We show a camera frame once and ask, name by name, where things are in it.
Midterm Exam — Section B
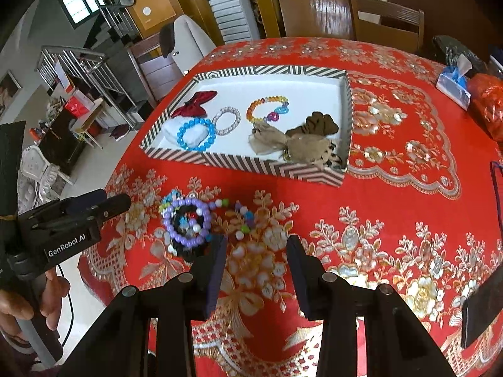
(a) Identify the dark cloth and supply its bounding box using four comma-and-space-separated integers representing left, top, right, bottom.
159, 24, 177, 59

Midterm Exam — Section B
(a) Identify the window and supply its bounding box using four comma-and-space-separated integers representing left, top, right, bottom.
58, 0, 102, 28

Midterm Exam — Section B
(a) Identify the glossy solid-back wooden chair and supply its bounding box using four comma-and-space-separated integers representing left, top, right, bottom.
278, 0, 354, 41

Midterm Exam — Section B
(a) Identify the red bag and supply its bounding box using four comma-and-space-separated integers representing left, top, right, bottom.
65, 96, 85, 116

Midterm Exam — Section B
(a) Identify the slatted dark wooden chair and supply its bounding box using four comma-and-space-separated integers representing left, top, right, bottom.
347, 0, 426, 55

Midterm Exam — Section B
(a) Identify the striped jewelry box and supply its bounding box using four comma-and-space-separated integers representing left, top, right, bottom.
140, 64, 353, 186

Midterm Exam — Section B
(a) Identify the black smartphone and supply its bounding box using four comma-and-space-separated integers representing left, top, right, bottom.
460, 279, 503, 349

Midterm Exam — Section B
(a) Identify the white ornate chair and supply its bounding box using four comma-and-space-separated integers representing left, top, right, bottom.
19, 145, 59, 205

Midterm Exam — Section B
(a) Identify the red hair bow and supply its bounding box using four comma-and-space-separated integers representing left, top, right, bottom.
171, 90, 218, 118

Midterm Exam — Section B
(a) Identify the orange plastic bag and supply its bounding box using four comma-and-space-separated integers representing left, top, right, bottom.
467, 73, 503, 142

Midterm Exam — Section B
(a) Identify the rainbow bead bracelet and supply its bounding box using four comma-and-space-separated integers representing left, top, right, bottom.
246, 95, 290, 124

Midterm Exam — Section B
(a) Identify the white louvered panel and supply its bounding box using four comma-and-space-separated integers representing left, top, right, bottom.
194, 0, 252, 44

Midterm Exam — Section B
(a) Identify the black cable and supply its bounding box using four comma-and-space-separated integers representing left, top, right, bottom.
55, 263, 75, 346

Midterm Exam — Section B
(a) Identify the beige sheer hair bow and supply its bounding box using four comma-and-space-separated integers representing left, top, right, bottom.
247, 121, 293, 156

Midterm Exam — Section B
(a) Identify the clear bead bracelet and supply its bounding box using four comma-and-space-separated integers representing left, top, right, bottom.
212, 106, 241, 137

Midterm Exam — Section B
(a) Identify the black scrunchie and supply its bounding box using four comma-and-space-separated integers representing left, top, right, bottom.
169, 204, 215, 260

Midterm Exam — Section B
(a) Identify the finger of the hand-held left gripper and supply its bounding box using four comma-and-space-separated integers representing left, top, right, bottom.
73, 188, 108, 215
96, 193, 131, 221

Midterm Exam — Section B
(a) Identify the leopard print scrunchie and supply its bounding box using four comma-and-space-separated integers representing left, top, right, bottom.
314, 145, 348, 169

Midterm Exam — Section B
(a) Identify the metal stair railing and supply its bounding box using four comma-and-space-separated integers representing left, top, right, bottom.
37, 45, 136, 130

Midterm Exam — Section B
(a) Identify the round dark brown board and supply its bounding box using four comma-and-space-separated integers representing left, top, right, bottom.
387, 0, 503, 63

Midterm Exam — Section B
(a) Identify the black cabinet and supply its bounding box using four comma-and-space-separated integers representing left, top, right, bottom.
37, 110, 87, 173

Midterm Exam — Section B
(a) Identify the framed wall picture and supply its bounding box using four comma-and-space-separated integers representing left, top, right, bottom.
0, 71, 22, 114

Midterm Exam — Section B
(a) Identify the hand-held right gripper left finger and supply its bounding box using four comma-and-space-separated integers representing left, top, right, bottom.
59, 237, 229, 377

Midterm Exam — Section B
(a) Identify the black plastic bag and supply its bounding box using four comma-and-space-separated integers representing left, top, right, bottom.
432, 35, 490, 75

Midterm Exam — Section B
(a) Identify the pale blue green bead bracelet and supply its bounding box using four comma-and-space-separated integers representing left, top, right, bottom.
159, 188, 185, 213

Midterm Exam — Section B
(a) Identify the mixed colour bead bracelet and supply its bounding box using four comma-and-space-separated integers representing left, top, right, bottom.
208, 198, 260, 240

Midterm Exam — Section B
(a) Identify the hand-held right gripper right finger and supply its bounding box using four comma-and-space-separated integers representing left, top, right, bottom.
286, 234, 456, 377

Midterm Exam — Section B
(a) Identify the person's left hand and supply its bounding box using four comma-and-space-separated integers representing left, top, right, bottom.
0, 269, 71, 323

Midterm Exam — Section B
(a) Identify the taupe fabric hair bow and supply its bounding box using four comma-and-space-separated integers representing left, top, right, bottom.
281, 134, 333, 163

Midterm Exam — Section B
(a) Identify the blue tissue pack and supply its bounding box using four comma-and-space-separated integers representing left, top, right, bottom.
436, 54, 472, 111

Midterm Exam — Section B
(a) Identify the purple bead bracelet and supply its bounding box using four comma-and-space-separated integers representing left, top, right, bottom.
161, 197, 213, 248

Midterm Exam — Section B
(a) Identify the white cloth piece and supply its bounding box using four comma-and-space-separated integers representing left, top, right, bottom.
162, 117, 211, 150

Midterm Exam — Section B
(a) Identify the brown scrunchie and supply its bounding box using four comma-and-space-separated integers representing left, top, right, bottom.
285, 111, 339, 138

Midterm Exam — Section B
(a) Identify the blue strap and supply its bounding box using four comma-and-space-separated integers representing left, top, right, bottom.
489, 160, 503, 221

